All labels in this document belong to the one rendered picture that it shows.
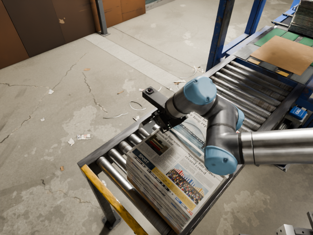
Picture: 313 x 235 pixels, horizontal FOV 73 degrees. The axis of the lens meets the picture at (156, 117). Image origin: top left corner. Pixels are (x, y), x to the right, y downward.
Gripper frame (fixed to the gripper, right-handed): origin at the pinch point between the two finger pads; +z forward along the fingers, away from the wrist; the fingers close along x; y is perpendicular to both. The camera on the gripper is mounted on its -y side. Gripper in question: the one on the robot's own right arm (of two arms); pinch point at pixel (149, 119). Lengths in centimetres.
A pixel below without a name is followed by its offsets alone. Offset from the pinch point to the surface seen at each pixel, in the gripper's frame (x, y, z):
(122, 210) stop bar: -26.2, 22.9, 11.4
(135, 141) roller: 0.1, 4.9, 25.6
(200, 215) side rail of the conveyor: -5.7, 41.9, 0.5
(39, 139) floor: -29, -47, 158
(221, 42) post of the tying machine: 109, -18, 33
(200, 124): 11.5, 13.1, -10.5
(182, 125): 5.8, 9.4, -8.3
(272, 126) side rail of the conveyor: 58, 40, 0
